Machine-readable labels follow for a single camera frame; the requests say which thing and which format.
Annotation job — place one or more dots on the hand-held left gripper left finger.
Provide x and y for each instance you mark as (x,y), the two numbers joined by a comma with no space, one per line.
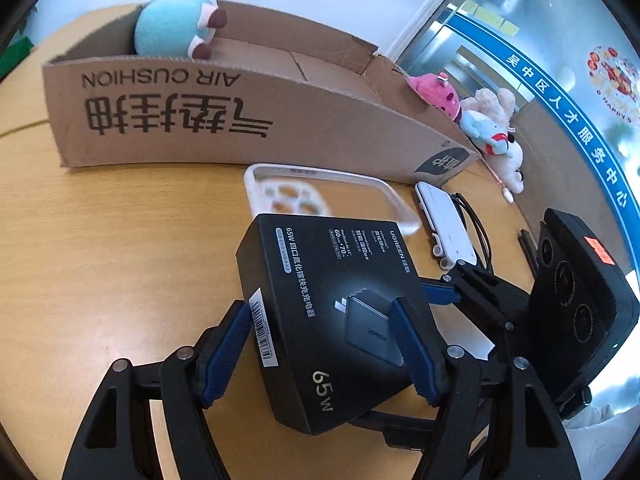
(225,350)

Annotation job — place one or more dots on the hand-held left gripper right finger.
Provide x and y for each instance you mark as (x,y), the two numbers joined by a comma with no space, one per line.
(415,350)

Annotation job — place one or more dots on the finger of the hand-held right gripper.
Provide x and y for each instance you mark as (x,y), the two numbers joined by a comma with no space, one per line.
(480,295)
(395,420)

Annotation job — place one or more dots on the black charger box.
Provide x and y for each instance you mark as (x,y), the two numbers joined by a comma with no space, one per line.
(330,320)

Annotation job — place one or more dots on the wooden desktop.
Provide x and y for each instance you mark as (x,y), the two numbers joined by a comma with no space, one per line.
(125,250)

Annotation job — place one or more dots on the black slim object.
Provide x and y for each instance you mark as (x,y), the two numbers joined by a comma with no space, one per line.
(528,250)

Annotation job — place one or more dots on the white power bank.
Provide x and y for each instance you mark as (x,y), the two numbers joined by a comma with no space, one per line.
(447,225)

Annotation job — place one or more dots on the white and blue plush toy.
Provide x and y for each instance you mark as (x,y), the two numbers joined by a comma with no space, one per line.
(495,145)

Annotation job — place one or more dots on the clear phone case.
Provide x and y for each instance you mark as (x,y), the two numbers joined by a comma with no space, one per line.
(360,195)

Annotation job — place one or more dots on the beige fluffy plush toy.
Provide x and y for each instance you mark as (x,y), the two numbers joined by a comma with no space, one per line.
(492,102)

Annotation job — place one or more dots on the blue window banner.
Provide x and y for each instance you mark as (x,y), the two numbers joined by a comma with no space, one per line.
(560,110)

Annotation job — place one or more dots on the pink plush toy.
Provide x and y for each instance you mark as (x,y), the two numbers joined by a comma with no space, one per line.
(437,92)

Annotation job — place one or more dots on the round red window sticker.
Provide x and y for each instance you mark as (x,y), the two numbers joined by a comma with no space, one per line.
(615,82)

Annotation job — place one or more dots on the large cardboard box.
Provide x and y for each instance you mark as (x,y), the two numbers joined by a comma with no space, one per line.
(240,105)

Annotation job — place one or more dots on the yellow sticky notes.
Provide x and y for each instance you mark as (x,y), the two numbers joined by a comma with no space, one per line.
(487,16)

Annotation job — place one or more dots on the light blue plush toy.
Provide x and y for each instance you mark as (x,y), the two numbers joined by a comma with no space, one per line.
(175,25)

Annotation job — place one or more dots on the green object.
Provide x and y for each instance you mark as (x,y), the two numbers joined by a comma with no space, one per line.
(12,57)

